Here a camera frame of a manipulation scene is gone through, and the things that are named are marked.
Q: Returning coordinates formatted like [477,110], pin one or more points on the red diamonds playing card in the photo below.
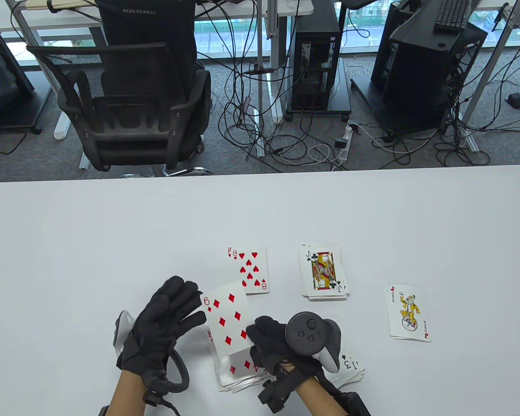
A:
[227,316]

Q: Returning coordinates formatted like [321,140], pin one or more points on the person's left hand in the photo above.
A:
[156,329]

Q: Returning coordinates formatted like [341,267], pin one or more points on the spades card pile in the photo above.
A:
[351,368]

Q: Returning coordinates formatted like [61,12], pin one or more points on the black power adapter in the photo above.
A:
[341,143]

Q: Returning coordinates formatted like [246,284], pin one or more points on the aluminium frame leg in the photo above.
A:
[22,24]
[487,71]

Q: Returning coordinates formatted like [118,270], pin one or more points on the black keyboard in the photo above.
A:
[453,15]

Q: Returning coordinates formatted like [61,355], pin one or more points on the black wheeled computer stand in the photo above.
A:
[340,99]

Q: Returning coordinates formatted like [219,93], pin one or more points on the person's right forearm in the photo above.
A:
[318,398]

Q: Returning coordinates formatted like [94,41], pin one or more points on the black mesh office chair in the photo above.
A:
[130,134]

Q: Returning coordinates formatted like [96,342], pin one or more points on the large black computer case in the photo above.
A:
[424,78]

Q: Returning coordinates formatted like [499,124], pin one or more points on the black clubs playing card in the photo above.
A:
[325,298]

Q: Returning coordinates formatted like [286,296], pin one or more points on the black foot pedal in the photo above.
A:
[515,100]

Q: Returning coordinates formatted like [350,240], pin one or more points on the clubs face playing card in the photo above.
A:
[323,271]

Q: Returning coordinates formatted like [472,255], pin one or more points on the black computer tower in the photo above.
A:
[390,26]
[318,26]

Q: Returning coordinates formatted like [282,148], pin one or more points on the red hearts playing card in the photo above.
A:
[251,271]

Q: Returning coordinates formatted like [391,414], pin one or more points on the coloured joker playing card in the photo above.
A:
[409,312]

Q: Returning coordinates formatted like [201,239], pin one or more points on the person's left forearm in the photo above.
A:
[123,396]

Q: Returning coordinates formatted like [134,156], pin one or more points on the white power strip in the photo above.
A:
[346,151]

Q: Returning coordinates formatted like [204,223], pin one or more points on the black equipment cart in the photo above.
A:
[0,86]

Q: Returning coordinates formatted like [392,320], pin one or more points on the person's right hand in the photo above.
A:
[273,346]

